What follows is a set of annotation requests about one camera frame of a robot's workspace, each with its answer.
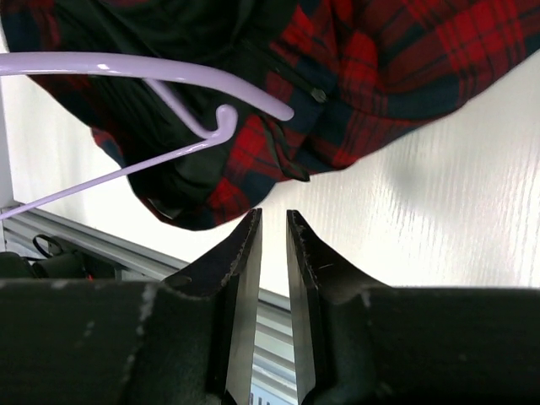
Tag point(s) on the red black plaid skirt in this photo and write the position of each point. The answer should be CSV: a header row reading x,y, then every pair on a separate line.
x,y
358,75

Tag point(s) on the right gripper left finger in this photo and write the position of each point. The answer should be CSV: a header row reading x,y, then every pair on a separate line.
x,y
188,339

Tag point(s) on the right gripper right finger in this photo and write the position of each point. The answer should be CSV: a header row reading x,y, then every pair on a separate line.
x,y
360,341

